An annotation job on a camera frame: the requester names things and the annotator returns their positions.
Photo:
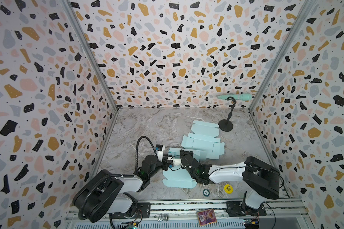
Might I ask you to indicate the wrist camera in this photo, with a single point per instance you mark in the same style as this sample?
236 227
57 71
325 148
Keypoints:
174 162
159 151

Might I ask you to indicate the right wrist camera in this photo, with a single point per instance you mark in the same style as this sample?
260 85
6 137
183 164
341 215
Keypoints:
174 162

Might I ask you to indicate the purple snack packet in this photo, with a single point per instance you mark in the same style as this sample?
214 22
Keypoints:
206 217

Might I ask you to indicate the black microphone stand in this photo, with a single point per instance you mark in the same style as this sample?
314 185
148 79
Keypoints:
225 124

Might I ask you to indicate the aluminium corner post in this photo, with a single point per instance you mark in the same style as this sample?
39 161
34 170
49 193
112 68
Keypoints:
86 47
301 17

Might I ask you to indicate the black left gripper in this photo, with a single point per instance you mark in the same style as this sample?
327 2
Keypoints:
165 162

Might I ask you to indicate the mint paper box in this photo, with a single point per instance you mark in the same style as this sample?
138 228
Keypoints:
204 138
176 177

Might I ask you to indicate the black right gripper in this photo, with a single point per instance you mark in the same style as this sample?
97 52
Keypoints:
182 156

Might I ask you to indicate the yellow round sticker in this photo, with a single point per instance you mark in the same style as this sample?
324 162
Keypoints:
228 189

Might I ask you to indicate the aluminium left corner post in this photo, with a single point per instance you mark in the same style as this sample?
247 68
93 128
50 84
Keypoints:
86 47

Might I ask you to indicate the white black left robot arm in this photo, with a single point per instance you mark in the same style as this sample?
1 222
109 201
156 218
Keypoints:
108 193

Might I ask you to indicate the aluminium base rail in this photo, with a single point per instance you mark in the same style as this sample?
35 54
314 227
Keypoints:
285 213

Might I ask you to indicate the aluminium right corner post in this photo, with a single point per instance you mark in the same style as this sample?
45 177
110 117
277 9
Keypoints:
301 17

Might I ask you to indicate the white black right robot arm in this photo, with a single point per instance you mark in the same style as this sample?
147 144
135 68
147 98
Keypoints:
265 180

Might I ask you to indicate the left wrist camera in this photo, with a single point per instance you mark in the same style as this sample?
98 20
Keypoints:
159 151

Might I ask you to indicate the flat mint paper box blank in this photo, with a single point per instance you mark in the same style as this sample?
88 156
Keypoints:
204 138

